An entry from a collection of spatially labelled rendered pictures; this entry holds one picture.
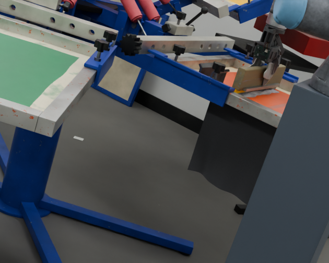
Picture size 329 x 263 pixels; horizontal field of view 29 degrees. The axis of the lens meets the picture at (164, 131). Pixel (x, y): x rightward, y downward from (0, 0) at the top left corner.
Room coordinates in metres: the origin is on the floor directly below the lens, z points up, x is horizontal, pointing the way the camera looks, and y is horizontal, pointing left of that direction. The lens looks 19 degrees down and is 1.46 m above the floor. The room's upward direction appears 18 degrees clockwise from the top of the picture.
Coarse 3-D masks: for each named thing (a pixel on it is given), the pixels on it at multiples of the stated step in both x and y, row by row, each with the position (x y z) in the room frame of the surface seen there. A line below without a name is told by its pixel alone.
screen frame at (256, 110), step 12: (180, 60) 2.20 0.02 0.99; (192, 60) 2.27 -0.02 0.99; (204, 60) 2.34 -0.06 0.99; (216, 60) 2.43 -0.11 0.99; (228, 60) 2.52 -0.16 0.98; (240, 60) 2.56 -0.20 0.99; (288, 84) 2.45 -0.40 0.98; (228, 96) 1.96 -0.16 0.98; (240, 96) 1.97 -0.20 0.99; (240, 108) 1.94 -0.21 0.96; (252, 108) 1.92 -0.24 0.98; (264, 108) 1.91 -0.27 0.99; (264, 120) 1.90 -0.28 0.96; (276, 120) 1.88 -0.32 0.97
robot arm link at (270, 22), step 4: (268, 16) 2.21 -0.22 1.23; (272, 16) 2.20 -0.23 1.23; (268, 20) 2.20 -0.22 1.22; (272, 20) 2.19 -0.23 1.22; (268, 24) 2.20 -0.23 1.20; (272, 24) 2.19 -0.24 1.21; (276, 24) 2.19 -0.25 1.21; (276, 28) 2.19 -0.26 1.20; (280, 28) 2.19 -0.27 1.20; (284, 28) 2.20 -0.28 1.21
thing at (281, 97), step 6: (234, 72) 2.48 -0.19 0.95; (228, 78) 2.33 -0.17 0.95; (234, 78) 2.36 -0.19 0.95; (264, 96) 2.23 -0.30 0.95; (270, 96) 2.26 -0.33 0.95; (276, 96) 2.30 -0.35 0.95; (282, 96) 2.33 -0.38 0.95; (288, 96) 2.36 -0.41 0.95; (276, 102) 2.20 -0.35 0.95; (282, 102) 2.23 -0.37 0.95
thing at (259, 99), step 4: (224, 80) 2.28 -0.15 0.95; (228, 84) 2.24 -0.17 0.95; (232, 84) 2.26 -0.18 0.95; (256, 96) 2.20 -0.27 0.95; (260, 96) 2.21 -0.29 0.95; (256, 100) 2.14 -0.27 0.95; (260, 100) 2.15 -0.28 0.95; (264, 100) 2.17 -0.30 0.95; (268, 100) 2.19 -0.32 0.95; (264, 104) 2.11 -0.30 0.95; (268, 104) 2.13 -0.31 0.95; (272, 104) 2.15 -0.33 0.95
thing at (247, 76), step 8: (280, 64) 2.40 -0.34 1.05; (240, 72) 2.09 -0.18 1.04; (248, 72) 2.10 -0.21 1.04; (256, 72) 2.16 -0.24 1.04; (280, 72) 2.36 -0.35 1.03; (240, 80) 2.08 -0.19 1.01; (248, 80) 2.12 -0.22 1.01; (256, 80) 2.19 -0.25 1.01; (272, 80) 2.31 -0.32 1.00; (280, 80) 2.39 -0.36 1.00; (240, 88) 2.09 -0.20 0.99
